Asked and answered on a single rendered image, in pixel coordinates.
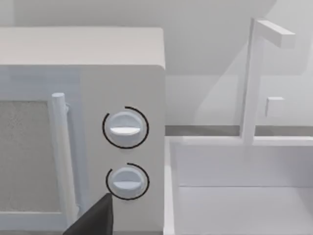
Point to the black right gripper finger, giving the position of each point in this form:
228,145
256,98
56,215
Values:
99,218

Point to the white microwave knob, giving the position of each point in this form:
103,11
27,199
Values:
127,181
125,127

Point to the microwave oven door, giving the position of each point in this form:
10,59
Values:
29,147

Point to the pale microwave oven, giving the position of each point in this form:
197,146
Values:
122,80

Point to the white sink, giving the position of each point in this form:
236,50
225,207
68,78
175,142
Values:
239,186

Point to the tall white tap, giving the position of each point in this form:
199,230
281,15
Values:
254,80

